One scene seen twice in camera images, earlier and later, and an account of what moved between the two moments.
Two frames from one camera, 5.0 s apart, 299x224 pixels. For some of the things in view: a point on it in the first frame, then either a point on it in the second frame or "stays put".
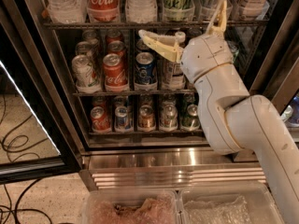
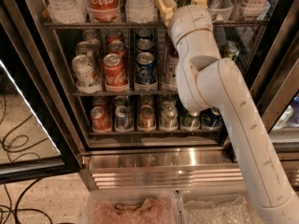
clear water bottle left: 66,4 stays put
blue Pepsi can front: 146,73 stays put
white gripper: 206,56 -> 179,20
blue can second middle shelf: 141,46 stays put
